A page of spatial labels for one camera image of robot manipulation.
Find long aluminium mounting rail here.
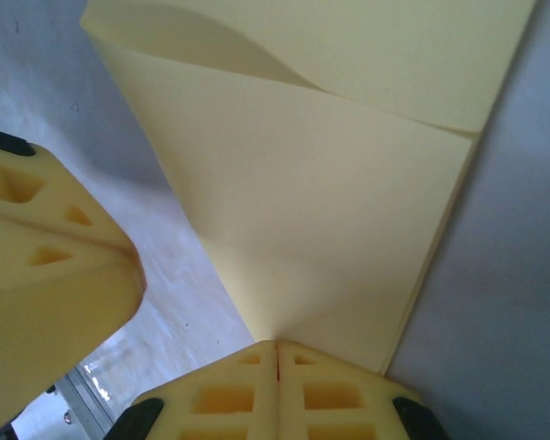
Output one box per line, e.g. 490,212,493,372
8,359,129,440

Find yellow square paper sheet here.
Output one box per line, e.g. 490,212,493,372
80,0,550,378

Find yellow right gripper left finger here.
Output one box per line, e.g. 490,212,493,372
107,339,279,440

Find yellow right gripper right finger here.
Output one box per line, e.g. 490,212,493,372
279,341,450,440

